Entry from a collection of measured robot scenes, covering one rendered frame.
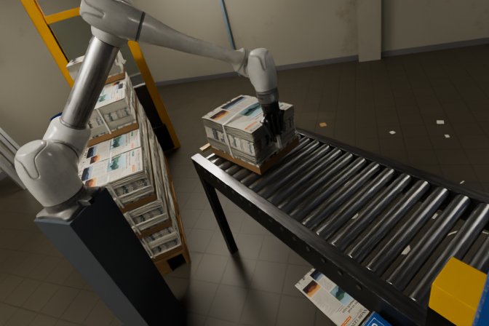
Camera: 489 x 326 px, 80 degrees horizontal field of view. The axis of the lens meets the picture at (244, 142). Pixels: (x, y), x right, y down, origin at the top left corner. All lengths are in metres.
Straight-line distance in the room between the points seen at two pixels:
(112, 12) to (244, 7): 4.03
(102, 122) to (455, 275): 2.06
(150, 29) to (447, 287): 0.97
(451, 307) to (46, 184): 1.16
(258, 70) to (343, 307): 1.31
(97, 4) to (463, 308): 1.07
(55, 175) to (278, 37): 4.19
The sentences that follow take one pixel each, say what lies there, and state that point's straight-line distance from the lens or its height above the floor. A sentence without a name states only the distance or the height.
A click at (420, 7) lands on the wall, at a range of 4.85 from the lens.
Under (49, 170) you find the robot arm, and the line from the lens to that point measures 1.23.
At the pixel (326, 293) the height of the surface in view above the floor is 0.01.
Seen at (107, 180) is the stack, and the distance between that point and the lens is 1.76.
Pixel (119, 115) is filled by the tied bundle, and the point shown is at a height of 0.97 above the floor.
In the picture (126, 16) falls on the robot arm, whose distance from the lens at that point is 1.05.
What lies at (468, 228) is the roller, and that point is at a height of 0.80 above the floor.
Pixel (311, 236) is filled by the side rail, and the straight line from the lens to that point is 1.08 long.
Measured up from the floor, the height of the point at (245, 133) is 1.02.
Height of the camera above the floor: 1.63
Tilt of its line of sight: 31 degrees down
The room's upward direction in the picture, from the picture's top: 16 degrees counter-clockwise
